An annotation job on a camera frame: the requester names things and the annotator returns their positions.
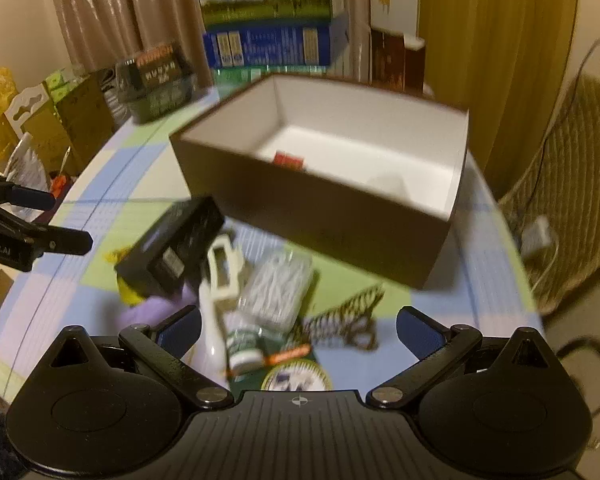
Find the round tin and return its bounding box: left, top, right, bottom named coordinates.
left=261, top=360, right=331, bottom=392

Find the small red packet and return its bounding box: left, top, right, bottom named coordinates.
left=272, top=150, right=308, bottom=172

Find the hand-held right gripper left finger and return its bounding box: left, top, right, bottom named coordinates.
left=50, top=305, right=234, bottom=409

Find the small green label bottle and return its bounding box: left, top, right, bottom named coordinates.
left=222, top=310, right=267, bottom=377

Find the beige curtain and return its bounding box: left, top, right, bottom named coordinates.
left=45, top=0, right=207, bottom=81

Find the grey plastic packet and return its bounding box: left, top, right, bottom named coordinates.
left=2, top=132, right=51, bottom=193

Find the purple tube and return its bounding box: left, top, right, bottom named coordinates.
left=119, top=285, right=201, bottom=332

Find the yellow curtain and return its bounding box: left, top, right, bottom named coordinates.
left=417, top=0, right=581, bottom=181

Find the white hang tab box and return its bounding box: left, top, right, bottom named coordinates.
left=4, top=85, right=76, bottom=171

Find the blue printed carton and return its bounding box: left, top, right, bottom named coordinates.
left=201, top=10, right=353, bottom=68

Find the quilted beige cushion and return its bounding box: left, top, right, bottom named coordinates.
left=497, top=35, right=600, bottom=316

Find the yellow cloth item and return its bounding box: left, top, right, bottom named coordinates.
left=102, top=247, right=141, bottom=306

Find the brown cardboard box white inside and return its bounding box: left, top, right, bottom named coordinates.
left=169, top=72, right=473, bottom=291

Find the black snack box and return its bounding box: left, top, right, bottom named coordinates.
left=115, top=42, right=198, bottom=123

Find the cream rectangular hair clip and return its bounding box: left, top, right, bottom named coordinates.
left=206, top=234, right=244, bottom=307

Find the brown cardboard carton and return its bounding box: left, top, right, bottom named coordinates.
left=42, top=72, right=117, bottom=176

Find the green drink pack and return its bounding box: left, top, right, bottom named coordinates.
left=212, top=62, right=331, bottom=90

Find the black cable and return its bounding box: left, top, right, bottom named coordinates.
left=540, top=40, right=600, bottom=196

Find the orange label pen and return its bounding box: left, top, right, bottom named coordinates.
left=225, top=344, right=313, bottom=376

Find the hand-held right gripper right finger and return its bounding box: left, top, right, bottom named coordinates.
left=366, top=305, right=556, bottom=407

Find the black shaver box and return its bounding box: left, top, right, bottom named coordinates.
left=115, top=196, right=226, bottom=306

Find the white charger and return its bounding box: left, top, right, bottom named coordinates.
left=520, top=215, right=554, bottom=257

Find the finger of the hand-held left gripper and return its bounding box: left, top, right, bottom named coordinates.
left=0, top=174, right=57, bottom=212
left=0, top=207, right=93, bottom=256

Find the clear cotton swab box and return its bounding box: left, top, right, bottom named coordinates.
left=237, top=250, right=315, bottom=333

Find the orange handled tool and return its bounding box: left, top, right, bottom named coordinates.
left=50, top=145, right=74, bottom=197

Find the dark red gift box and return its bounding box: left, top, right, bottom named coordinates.
left=370, top=27, right=426, bottom=96

